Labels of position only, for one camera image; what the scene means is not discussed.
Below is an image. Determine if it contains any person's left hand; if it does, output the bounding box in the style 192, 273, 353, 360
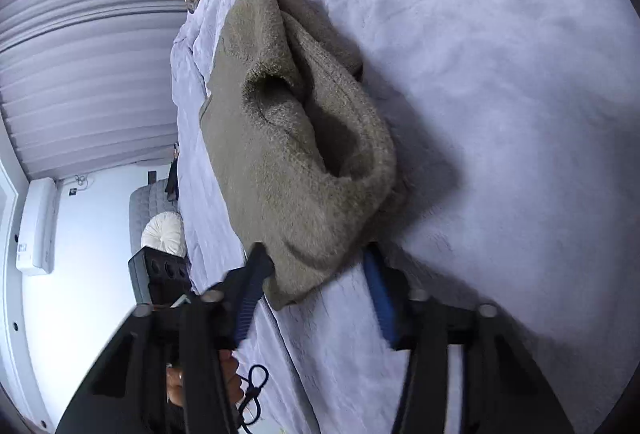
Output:
166, 349, 247, 408

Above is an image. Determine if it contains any grey pleated curtain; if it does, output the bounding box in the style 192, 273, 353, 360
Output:
0, 0, 194, 183

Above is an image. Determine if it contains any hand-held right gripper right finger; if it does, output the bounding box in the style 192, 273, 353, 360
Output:
362, 244, 576, 434

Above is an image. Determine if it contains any thin wall cable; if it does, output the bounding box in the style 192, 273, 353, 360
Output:
67, 174, 94, 195

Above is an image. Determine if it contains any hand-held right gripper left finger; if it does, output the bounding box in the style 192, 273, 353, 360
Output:
55, 241, 276, 434

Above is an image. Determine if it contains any black looped cord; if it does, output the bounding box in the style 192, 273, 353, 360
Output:
237, 364, 271, 428

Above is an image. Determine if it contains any taupe fleece cloth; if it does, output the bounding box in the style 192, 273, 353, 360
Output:
199, 0, 401, 312

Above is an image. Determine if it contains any grey quilted chair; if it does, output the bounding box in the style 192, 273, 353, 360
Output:
129, 179, 184, 255

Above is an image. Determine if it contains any dark hanging strap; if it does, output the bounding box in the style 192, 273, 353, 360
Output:
167, 144, 181, 203

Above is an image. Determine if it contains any white air conditioner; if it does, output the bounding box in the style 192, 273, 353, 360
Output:
15, 178, 60, 276

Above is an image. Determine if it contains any pale lilac bed sheet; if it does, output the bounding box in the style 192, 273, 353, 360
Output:
170, 0, 640, 434

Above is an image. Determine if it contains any white round cushion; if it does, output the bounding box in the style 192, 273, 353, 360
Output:
141, 212, 187, 261

